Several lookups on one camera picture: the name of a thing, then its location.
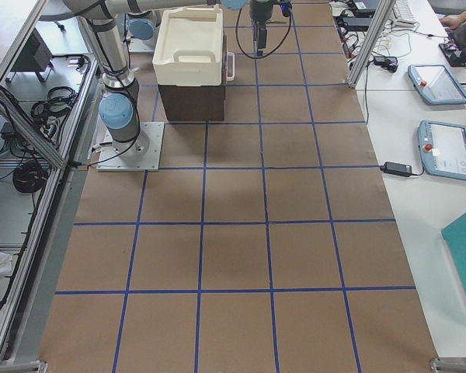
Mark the teach pendant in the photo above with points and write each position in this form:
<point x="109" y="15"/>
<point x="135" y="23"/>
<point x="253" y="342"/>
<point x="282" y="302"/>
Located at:
<point x="436" y="84"/>
<point x="442" y="149"/>

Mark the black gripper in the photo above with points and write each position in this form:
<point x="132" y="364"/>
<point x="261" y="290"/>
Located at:
<point x="260" y="10"/>

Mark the wooden drawer with white handle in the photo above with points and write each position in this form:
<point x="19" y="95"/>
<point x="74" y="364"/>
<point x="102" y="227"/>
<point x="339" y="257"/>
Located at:
<point x="228" y="63"/>

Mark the black electronics box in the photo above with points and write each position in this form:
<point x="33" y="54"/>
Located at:
<point x="34" y="57"/>

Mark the white foam tray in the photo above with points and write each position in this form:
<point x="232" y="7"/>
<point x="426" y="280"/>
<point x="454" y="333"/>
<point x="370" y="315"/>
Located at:
<point x="189" y="48"/>

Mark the lower teach pendant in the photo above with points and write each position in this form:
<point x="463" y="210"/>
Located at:
<point x="442" y="149"/>

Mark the black power adapter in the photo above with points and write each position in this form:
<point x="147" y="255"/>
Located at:
<point x="397" y="169"/>

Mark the aluminium frame post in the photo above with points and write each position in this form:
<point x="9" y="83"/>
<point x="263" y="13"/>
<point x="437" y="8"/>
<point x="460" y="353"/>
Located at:
<point x="374" y="31"/>

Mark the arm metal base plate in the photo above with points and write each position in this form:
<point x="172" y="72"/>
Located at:
<point x="143" y="154"/>

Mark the upper teach pendant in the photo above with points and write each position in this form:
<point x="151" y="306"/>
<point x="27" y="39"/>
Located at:
<point x="436" y="84"/>

